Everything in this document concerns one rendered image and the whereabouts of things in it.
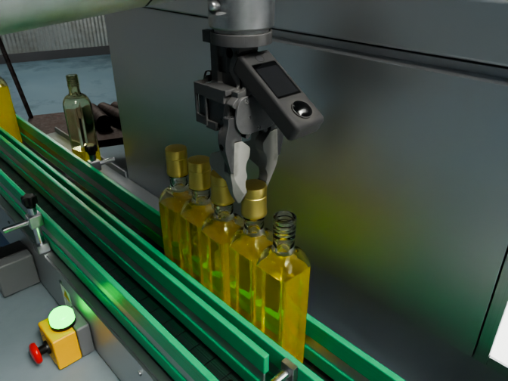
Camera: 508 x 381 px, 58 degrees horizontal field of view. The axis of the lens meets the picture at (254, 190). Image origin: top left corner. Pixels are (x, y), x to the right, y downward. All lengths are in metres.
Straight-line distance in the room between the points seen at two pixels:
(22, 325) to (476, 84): 0.93
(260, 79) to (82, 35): 6.86
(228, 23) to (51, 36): 6.82
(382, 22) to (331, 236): 0.31
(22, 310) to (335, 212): 0.73
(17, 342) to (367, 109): 0.80
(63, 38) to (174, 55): 6.40
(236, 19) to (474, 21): 0.24
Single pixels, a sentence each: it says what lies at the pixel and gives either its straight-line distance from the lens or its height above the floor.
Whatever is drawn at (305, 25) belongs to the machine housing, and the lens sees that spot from 0.65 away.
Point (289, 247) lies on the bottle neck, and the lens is 0.58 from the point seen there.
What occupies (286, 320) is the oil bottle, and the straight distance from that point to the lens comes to 0.63.
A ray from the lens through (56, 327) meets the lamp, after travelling 0.92.
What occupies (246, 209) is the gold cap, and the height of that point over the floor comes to 1.13.
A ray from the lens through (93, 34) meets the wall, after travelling 7.36.
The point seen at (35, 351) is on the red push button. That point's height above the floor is 0.81.
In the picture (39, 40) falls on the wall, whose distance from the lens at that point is 7.30.
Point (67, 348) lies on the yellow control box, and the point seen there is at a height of 0.80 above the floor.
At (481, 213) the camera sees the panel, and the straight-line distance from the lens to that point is 0.56.
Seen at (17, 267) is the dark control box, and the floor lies 0.82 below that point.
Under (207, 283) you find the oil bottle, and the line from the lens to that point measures 0.73.
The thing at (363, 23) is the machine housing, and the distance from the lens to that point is 0.59.
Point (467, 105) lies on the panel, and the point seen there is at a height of 1.29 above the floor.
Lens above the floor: 1.44
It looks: 28 degrees down
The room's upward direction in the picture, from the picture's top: straight up
